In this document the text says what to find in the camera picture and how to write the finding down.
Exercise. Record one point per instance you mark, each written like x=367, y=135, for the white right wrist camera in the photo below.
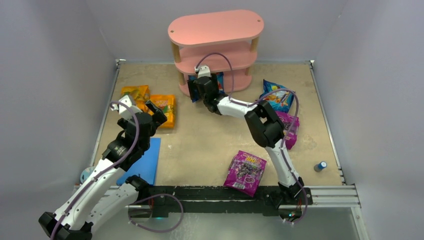
x=202, y=71

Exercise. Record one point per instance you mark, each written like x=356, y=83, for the blue foam pad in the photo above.
x=146, y=166

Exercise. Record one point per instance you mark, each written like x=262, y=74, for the blue candy bag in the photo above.
x=280, y=101
x=219, y=78

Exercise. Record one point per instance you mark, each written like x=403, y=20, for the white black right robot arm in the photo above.
x=266, y=129

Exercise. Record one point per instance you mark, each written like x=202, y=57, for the pink three-tier shelf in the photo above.
x=225, y=41

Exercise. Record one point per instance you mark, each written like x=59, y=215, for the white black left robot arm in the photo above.
x=87, y=209

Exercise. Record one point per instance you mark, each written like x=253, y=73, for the purple candy bag front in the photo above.
x=245, y=173

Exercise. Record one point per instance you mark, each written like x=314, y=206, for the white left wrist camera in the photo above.
x=125, y=106

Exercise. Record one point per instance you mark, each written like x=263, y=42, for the orange candy bag near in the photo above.
x=167, y=103

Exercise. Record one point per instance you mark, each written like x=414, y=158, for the purple candy bag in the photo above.
x=291, y=126
x=245, y=173

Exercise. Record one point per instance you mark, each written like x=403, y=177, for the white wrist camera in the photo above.
x=125, y=106
x=202, y=71

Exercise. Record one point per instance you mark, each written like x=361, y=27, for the purple candy bag right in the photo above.
x=291, y=126

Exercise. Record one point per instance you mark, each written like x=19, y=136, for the small blue bottle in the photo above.
x=320, y=166

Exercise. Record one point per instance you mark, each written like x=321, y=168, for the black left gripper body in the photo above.
x=152, y=117

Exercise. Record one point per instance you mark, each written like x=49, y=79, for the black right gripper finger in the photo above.
x=214, y=84
x=192, y=89

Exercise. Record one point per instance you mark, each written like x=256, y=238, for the orange candy bag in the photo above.
x=141, y=94
x=167, y=103

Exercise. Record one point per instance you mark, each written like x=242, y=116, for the clear tape roll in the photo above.
x=85, y=174

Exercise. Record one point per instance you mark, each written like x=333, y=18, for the orange candy bag far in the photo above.
x=141, y=94

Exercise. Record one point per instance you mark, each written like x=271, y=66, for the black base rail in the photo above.
x=267, y=201

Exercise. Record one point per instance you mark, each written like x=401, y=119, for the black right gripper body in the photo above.
x=201, y=89

